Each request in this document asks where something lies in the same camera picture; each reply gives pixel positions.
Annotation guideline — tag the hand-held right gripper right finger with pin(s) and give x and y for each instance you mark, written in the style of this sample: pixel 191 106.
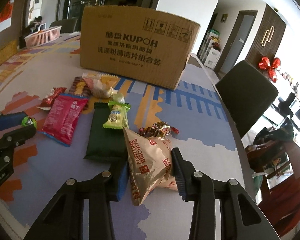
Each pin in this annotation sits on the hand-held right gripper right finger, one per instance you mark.
pixel 180 177

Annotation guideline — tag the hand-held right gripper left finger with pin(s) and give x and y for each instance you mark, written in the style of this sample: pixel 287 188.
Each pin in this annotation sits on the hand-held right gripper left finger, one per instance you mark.
pixel 121 180

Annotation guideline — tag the small framed picture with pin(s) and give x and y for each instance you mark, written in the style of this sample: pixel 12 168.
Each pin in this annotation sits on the small framed picture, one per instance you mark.
pixel 224 17

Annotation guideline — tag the red wooden chair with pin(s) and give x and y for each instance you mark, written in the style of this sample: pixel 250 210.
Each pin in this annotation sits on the red wooden chair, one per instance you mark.
pixel 287 195

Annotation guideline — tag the light green snack packet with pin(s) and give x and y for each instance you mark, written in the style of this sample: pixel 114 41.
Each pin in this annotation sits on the light green snack packet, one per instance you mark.
pixel 116 115

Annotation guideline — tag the dark dining chair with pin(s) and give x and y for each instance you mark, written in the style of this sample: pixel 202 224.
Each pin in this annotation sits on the dark dining chair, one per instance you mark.
pixel 65 26
pixel 247 92

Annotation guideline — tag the brown plaid snack packet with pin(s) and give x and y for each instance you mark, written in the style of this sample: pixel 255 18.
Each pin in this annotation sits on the brown plaid snack packet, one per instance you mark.
pixel 77 86

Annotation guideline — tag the yellow woven mat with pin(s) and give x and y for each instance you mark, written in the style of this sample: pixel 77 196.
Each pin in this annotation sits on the yellow woven mat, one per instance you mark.
pixel 2 56

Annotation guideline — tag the gold wall ornament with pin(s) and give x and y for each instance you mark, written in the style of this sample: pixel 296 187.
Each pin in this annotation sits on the gold wall ornament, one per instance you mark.
pixel 267 36

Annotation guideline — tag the pink plastic basket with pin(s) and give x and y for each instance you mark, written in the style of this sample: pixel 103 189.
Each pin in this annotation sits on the pink plastic basket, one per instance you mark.
pixel 41 37

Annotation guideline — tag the red wall poster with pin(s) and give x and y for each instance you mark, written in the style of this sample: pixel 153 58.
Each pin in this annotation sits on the red wall poster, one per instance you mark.
pixel 6 13

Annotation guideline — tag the red gold candy wrapper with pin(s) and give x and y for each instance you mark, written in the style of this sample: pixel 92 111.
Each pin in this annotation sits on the red gold candy wrapper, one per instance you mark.
pixel 163 128

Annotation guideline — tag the small dark figure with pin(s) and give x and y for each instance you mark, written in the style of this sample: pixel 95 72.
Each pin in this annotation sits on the small dark figure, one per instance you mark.
pixel 37 22

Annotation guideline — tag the pale green candy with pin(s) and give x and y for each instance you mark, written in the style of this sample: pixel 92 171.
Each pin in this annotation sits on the pale green candy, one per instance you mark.
pixel 118 97

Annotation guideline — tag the brown gold candy wrapper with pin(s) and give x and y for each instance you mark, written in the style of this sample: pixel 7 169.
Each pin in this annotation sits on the brown gold candy wrapper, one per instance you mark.
pixel 145 130

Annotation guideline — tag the clear bag of sweets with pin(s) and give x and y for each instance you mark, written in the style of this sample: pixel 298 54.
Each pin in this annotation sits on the clear bag of sweets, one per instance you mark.
pixel 100 85

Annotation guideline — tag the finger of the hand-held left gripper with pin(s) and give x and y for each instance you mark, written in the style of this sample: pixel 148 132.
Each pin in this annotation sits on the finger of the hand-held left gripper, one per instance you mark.
pixel 20 135
pixel 11 121

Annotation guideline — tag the white storage shelf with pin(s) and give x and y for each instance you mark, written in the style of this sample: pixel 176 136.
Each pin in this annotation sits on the white storage shelf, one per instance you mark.
pixel 211 50

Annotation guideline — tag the small red snack packet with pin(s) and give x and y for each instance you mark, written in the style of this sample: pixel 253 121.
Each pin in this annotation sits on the small red snack packet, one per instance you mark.
pixel 51 97

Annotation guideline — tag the pink snack packet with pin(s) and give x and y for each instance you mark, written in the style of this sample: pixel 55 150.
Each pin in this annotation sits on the pink snack packet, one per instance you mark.
pixel 62 117

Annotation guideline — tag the red foil bow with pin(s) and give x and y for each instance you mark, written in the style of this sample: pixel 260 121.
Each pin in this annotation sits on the red foil bow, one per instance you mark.
pixel 270 66

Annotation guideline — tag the dark green snack packet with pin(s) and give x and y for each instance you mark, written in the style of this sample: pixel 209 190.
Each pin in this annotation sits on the dark green snack packet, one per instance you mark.
pixel 102 137

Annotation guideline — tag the brown cardboard box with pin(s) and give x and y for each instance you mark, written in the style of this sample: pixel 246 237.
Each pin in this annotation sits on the brown cardboard box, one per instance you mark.
pixel 135 45

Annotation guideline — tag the green patterned cloth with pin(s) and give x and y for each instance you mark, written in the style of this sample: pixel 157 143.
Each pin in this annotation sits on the green patterned cloth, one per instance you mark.
pixel 275 137

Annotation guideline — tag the grey hallway door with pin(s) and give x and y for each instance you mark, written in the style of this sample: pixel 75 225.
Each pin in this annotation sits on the grey hallway door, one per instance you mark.
pixel 240 42

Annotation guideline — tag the gold biscuit packet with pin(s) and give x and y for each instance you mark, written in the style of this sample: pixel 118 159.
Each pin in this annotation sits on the gold biscuit packet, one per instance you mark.
pixel 145 160

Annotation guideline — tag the green round candy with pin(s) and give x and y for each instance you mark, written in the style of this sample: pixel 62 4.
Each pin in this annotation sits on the green round candy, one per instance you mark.
pixel 29 122

